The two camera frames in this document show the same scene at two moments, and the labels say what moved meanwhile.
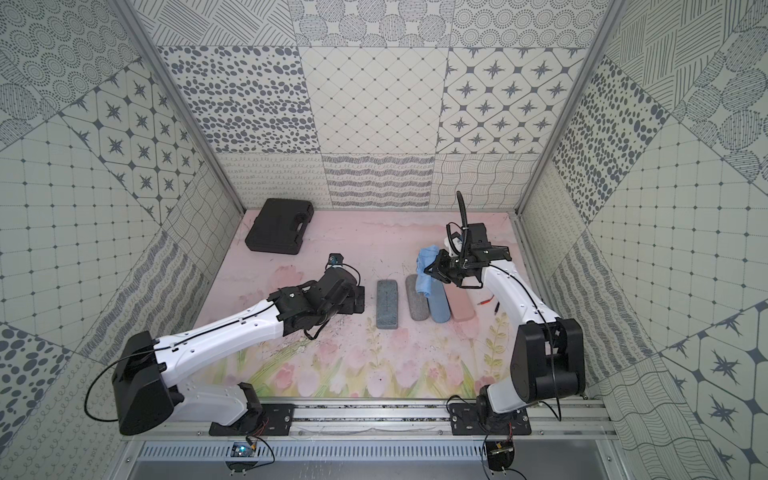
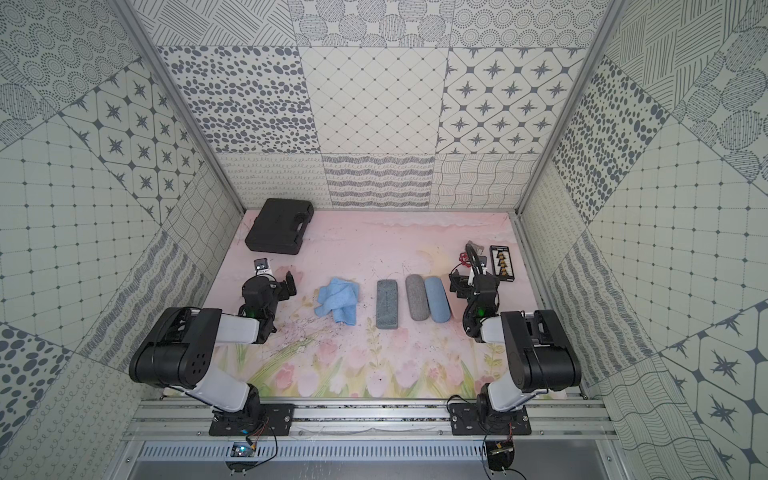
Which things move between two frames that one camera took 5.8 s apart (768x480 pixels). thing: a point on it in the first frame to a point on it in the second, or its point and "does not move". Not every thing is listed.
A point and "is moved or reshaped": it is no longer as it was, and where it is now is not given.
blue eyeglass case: [438, 302] does not move
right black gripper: [439, 268] to [462, 282]
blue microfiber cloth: [426, 255] is moved or reshaped
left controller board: [243, 457] does not move
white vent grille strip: [318, 452] does not move
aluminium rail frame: [404, 421] does not move
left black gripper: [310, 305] to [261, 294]
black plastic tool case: [276, 228] does not move
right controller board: [500, 453] does not move
